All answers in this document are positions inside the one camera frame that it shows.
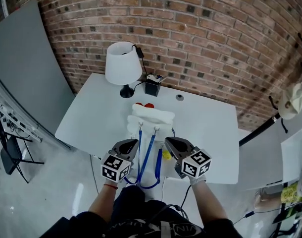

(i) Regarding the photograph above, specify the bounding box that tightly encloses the white floor cable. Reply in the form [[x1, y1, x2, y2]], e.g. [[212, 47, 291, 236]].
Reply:
[[161, 177, 167, 201]]

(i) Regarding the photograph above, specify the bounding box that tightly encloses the yellow green packet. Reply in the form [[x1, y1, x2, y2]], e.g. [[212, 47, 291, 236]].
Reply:
[[280, 184, 301, 205]]

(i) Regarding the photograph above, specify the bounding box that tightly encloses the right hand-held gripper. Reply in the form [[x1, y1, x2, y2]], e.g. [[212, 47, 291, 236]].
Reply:
[[165, 136, 213, 180]]

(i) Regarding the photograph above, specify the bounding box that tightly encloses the person's right forearm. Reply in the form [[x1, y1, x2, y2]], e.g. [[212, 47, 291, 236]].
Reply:
[[190, 176, 231, 229]]

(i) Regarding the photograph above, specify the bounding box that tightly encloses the black lamp power cable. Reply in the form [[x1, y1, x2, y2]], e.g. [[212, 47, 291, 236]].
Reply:
[[130, 45, 149, 90]]

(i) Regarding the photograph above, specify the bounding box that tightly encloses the person's left forearm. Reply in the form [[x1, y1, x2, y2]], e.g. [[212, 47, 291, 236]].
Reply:
[[88, 179, 120, 219]]

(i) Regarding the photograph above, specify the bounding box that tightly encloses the black folding chair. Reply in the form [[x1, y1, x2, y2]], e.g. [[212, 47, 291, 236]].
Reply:
[[0, 115, 45, 183]]

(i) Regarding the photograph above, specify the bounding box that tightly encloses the person's black clothing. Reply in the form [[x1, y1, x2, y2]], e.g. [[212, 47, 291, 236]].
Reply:
[[39, 186, 241, 238]]

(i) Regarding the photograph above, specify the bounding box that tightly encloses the black floor cable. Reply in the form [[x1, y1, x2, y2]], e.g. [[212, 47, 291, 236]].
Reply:
[[180, 184, 192, 208]]

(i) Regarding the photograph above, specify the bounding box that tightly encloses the white shade table lamp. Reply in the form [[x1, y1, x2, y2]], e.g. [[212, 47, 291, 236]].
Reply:
[[105, 41, 143, 99]]

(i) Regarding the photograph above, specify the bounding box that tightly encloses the black square pen holder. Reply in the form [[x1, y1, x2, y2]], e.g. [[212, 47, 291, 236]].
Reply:
[[144, 74, 166, 98]]

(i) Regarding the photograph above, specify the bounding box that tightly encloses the white backpack with blue straps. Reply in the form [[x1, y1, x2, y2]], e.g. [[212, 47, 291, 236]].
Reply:
[[123, 102, 176, 189]]

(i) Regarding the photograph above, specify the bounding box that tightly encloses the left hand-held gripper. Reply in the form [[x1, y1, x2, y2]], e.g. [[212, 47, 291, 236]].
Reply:
[[101, 139, 140, 183]]

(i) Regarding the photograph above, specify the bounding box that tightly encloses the white side table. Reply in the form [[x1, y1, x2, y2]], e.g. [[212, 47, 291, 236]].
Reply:
[[281, 129, 302, 183]]

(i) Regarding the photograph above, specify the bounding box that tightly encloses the grey floor cable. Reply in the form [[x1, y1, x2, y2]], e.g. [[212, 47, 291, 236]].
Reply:
[[90, 154, 100, 196]]

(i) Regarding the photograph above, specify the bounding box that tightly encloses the black coat rack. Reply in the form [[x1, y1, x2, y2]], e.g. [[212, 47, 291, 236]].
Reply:
[[239, 32, 302, 147]]

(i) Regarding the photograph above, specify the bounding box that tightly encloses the silver metal truss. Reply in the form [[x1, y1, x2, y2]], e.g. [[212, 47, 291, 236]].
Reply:
[[0, 83, 43, 143]]

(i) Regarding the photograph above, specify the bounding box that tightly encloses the grey partition panel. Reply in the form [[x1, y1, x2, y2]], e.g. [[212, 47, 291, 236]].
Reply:
[[0, 0, 76, 149]]

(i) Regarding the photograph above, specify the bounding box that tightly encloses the beige cap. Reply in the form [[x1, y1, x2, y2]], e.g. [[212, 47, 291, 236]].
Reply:
[[278, 82, 302, 120]]

